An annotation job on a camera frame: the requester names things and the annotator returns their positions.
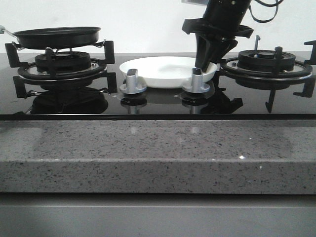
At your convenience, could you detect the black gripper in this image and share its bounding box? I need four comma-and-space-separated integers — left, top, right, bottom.
182, 0, 253, 71

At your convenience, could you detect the white ceramic plate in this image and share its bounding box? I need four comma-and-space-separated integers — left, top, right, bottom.
119, 56, 217, 89

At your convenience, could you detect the black frying pan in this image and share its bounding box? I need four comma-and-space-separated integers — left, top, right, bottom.
12, 27, 101, 49

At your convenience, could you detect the black right pan support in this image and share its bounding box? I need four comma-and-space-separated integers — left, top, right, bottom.
220, 35, 316, 113

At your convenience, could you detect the silver right stove knob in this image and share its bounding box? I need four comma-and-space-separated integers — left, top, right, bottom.
182, 68, 210, 94

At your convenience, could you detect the silver stove knob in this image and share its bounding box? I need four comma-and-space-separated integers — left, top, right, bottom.
120, 69, 147, 94
182, 68, 210, 94

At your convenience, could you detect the black right gas burner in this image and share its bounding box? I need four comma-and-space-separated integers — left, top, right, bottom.
237, 50, 296, 72

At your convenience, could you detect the black gas burner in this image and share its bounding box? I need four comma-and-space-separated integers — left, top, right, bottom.
237, 50, 296, 72
35, 51, 91, 73

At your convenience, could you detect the black glass gas hob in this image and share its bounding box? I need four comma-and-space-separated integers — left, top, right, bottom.
0, 53, 316, 120

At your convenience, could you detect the silver left stove knob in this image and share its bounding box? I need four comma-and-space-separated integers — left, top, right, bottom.
120, 69, 147, 94

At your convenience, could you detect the black left gas burner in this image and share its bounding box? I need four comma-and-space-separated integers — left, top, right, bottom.
35, 51, 91, 73

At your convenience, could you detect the grey cabinet drawer front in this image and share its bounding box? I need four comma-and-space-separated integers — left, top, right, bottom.
0, 194, 316, 237

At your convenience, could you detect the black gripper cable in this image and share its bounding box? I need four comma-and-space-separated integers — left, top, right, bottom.
248, 0, 284, 23

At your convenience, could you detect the chrome wire pan stand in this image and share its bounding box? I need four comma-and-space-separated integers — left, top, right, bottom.
11, 40, 106, 53

